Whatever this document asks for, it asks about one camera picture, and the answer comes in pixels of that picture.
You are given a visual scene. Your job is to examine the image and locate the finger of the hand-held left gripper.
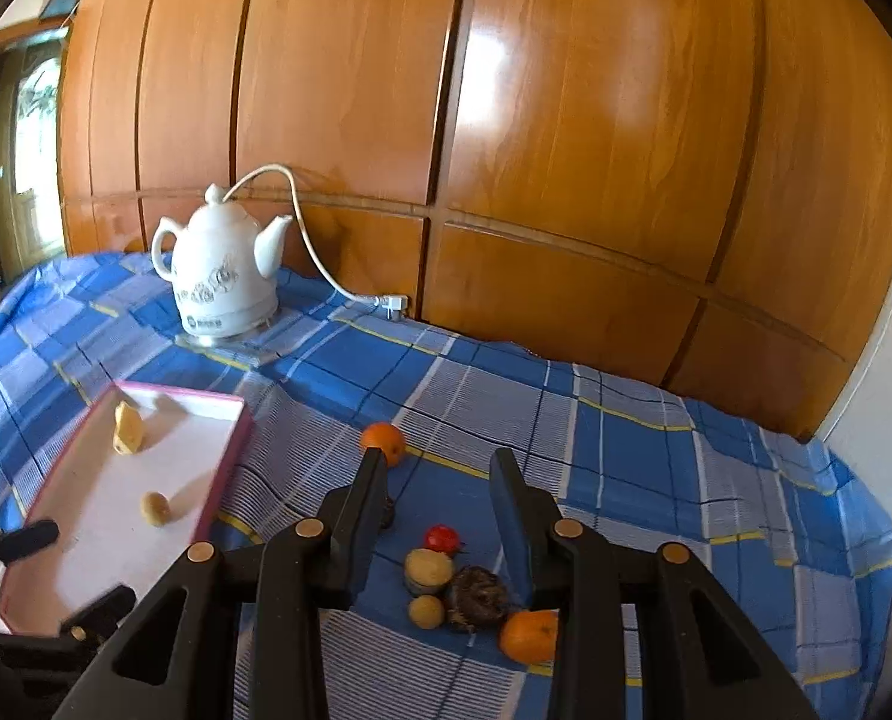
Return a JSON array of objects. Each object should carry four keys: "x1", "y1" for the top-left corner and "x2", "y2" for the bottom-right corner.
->
[
  {"x1": 0, "y1": 583, "x2": 138, "y2": 655},
  {"x1": 0, "y1": 516, "x2": 61, "y2": 601}
]

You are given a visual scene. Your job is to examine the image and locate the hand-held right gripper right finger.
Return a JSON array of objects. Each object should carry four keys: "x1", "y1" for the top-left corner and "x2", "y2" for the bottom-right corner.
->
[{"x1": 488, "y1": 448, "x2": 822, "y2": 720}]

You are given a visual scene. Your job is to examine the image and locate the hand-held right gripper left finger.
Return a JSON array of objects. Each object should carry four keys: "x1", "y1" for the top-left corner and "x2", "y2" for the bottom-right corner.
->
[{"x1": 54, "y1": 448, "x2": 391, "y2": 720}]

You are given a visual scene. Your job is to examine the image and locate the orange tangerine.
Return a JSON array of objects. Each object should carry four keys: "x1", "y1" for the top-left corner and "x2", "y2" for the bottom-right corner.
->
[
  {"x1": 361, "y1": 422, "x2": 407, "y2": 468},
  {"x1": 498, "y1": 610, "x2": 561, "y2": 666}
]

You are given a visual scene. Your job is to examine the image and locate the chocolate doughnut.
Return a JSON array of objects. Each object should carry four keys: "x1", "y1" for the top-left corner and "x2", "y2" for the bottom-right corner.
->
[{"x1": 446, "y1": 566, "x2": 508, "y2": 632}]

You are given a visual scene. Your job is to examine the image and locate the cut dark-skinned yellow tuber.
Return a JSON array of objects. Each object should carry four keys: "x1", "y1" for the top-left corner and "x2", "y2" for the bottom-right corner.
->
[{"x1": 404, "y1": 547, "x2": 456, "y2": 595}]

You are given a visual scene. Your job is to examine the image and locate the white tray with pink rim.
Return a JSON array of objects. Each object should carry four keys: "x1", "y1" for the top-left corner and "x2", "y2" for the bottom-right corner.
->
[{"x1": 0, "y1": 381, "x2": 256, "y2": 635}]

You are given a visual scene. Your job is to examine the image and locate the blue plaid tablecloth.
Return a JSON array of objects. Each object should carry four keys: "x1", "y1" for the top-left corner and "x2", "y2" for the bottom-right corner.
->
[{"x1": 0, "y1": 251, "x2": 892, "y2": 720}]

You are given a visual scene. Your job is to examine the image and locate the silver kettle base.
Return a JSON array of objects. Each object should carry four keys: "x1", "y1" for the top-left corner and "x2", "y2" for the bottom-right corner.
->
[{"x1": 178, "y1": 313, "x2": 282, "y2": 352}]

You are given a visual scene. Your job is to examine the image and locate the white ceramic electric kettle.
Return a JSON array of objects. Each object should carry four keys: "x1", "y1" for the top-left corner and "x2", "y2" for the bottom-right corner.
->
[{"x1": 151, "y1": 183, "x2": 295, "y2": 338}]

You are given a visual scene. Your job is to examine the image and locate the wooden glass door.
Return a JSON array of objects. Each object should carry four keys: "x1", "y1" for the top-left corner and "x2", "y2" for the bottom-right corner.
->
[{"x1": 0, "y1": 15, "x2": 72, "y2": 293}]

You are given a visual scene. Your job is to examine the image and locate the wooden wardrobe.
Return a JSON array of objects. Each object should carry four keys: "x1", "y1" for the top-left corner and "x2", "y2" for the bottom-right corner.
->
[{"x1": 56, "y1": 0, "x2": 892, "y2": 440}]

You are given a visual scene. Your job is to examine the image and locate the white kettle power cord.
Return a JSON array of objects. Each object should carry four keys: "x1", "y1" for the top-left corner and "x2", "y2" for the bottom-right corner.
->
[{"x1": 221, "y1": 163, "x2": 381, "y2": 307}]

